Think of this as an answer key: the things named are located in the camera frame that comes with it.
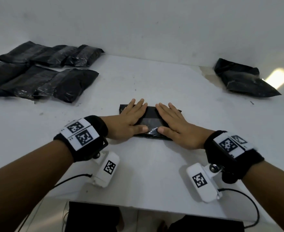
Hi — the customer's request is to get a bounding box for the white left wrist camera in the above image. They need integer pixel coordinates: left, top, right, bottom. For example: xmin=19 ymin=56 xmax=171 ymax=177
xmin=87 ymin=151 xmax=120 ymax=188

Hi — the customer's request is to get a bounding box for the crinkled black plastic bag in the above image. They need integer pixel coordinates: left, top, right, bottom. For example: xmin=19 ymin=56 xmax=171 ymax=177
xmin=30 ymin=44 xmax=78 ymax=68

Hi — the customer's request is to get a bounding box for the glossy black plastic bag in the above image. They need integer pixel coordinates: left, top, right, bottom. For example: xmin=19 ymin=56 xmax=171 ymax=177
xmin=0 ymin=65 xmax=59 ymax=99

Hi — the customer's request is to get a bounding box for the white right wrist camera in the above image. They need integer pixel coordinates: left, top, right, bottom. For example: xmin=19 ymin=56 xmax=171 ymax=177
xmin=186 ymin=163 xmax=223 ymax=203

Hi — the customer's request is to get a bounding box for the black packet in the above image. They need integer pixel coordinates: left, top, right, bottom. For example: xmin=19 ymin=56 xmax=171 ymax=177
xmin=65 ymin=44 xmax=105 ymax=67
xmin=119 ymin=103 xmax=182 ymax=141
xmin=33 ymin=68 xmax=100 ymax=103

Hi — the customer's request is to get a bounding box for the black left camera cable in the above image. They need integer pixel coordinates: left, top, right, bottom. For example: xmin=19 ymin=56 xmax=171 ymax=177
xmin=52 ymin=174 xmax=93 ymax=190

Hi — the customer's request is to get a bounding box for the row of black plastic packets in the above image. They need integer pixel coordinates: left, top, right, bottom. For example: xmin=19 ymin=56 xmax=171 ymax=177
xmin=213 ymin=58 xmax=282 ymax=98

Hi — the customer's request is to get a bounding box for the person's left hand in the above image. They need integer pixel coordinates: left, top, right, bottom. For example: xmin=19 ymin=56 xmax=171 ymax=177
xmin=100 ymin=98 xmax=149 ymax=141

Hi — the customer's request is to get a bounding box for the person's left forearm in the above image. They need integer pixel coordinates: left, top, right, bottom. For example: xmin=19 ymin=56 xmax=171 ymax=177
xmin=0 ymin=140 xmax=74 ymax=232

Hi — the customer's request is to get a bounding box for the clear tape strip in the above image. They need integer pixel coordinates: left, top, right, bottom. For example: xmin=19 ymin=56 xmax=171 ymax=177
xmin=138 ymin=117 xmax=168 ymax=137

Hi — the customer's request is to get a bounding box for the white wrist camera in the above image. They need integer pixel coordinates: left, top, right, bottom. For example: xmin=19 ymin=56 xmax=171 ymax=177
xmin=87 ymin=151 xmax=120 ymax=188
xmin=186 ymin=163 xmax=223 ymax=203

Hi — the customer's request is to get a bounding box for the black left wristband with markers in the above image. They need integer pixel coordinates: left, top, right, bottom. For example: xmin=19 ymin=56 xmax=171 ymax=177
xmin=53 ymin=115 xmax=109 ymax=163

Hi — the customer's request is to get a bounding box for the person's right hand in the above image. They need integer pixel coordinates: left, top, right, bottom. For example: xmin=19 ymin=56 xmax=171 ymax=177
xmin=155 ymin=102 xmax=215 ymax=150

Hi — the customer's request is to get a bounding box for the black camera cable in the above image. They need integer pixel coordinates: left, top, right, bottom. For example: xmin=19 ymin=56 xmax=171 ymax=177
xmin=218 ymin=188 xmax=260 ymax=229
xmin=52 ymin=174 xmax=93 ymax=190

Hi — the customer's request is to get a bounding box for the person's right forearm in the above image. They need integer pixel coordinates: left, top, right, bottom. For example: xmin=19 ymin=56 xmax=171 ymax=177
xmin=242 ymin=160 xmax=284 ymax=232

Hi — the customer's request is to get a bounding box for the black right camera cable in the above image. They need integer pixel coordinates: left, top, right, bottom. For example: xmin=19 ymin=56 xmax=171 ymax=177
xmin=218 ymin=188 xmax=260 ymax=229

